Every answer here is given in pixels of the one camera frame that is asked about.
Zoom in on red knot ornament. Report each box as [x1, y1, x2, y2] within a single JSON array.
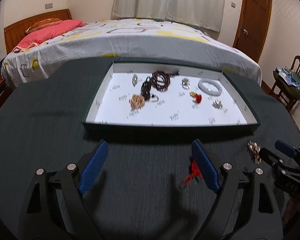
[[190, 92, 202, 104]]

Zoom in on gold pearl brooch cluster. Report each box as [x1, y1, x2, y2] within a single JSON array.
[[248, 141, 262, 165]]

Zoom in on dark grey table cloth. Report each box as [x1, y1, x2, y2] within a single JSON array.
[[0, 57, 300, 239]]

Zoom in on silver rhinestone bar brooch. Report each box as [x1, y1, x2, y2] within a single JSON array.
[[132, 74, 138, 87]]

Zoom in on green jewelry tray box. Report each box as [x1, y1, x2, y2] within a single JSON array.
[[82, 61, 261, 129]]

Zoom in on white curtains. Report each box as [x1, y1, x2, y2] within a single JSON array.
[[111, 0, 225, 32]]

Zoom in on black cord necklace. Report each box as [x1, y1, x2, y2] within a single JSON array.
[[140, 76, 159, 103]]

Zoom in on wooden chair with clothes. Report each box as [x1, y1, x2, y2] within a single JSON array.
[[269, 55, 300, 112]]

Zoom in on brown wooden door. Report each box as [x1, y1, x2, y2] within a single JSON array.
[[233, 0, 272, 62]]

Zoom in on red cord gold lock pendant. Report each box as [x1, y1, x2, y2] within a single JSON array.
[[182, 157, 203, 187]]

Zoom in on wooden headboard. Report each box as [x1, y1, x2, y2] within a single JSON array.
[[4, 9, 72, 54]]

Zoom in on dark red bead necklace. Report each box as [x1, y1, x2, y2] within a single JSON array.
[[150, 69, 180, 92]]

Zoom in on rose gold small brooch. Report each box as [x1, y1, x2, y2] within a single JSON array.
[[129, 94, 145, 111]]

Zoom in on right hand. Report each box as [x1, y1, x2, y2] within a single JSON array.
[[282, 198, 300, 240]]

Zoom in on orange patterned cushion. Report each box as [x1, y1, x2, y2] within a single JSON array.
[[25, 18, 62, 34]]

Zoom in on bed with patterned sheet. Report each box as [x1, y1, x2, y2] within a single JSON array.
[[1, 18, 262, 88]]

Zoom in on white jade bangle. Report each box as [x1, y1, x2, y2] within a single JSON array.
[[198, 79, 222, 96]]

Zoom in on pink pillow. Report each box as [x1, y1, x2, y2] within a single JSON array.
[[12, 20, 85, 52]]

